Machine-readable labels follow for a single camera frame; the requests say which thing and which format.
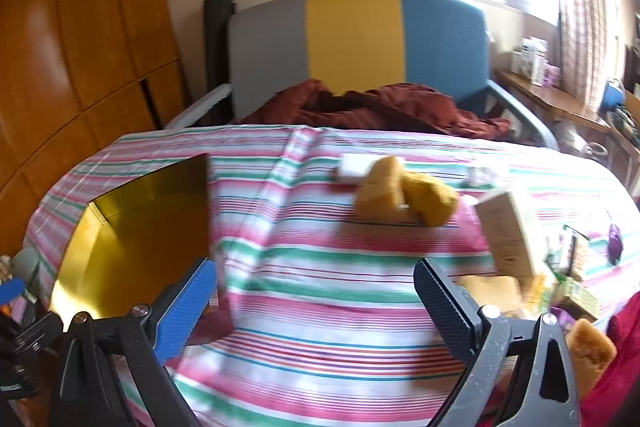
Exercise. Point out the beige patterned curtain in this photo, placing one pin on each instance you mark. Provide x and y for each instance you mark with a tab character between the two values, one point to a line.
585	7

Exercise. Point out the maroon cloth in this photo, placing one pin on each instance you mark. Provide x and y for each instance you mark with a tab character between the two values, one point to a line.
390	112

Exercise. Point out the white boxes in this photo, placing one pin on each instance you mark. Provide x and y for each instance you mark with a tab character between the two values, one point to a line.
535	57

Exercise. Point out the purple pouch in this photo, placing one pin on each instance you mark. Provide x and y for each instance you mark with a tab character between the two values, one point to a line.
615	244

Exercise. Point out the red cloth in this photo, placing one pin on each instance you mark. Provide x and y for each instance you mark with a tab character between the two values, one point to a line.
620	382

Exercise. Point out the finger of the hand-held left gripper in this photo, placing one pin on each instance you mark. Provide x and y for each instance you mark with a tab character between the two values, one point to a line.
30	339
12	291

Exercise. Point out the yellow sponge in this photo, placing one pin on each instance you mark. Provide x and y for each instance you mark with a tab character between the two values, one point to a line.
490	292
380	192
590	352
432	202

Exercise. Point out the white plastic-wrapped ball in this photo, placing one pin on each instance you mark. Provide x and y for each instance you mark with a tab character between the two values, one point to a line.
482	177

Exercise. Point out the green-edged biscuit packet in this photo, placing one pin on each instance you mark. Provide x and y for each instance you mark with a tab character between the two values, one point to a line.
575	252

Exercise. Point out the wooden desk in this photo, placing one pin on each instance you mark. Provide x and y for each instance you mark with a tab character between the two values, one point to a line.
545	97

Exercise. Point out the wooden wardrobe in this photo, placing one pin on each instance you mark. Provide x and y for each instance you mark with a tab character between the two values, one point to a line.
75	32

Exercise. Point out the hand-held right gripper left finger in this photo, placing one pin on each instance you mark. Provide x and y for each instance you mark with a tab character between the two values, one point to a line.
185	307

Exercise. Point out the gold cardboard box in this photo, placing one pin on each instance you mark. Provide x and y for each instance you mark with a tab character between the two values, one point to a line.
135	227

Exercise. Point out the blue round object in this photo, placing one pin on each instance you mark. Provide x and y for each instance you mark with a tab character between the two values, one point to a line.
611	97

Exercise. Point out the grey yellow blue chair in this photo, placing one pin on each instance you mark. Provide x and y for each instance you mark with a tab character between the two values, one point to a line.
350	42

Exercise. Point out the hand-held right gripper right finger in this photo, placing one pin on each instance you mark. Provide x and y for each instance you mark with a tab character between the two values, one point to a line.
442	307

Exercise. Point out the beige carton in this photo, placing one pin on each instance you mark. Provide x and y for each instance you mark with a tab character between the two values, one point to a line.
505	232

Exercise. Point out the green white snack packet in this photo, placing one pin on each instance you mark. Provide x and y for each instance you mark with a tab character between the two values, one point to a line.
575	302

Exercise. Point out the purple box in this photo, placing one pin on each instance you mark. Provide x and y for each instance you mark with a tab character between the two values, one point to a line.
552	76

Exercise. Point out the striped tablecloth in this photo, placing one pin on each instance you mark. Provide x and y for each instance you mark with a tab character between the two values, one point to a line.
325	297

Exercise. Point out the wooden side table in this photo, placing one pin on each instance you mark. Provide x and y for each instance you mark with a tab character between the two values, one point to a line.
625	147

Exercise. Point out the white foam block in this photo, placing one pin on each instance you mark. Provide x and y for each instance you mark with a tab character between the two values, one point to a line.
350	169

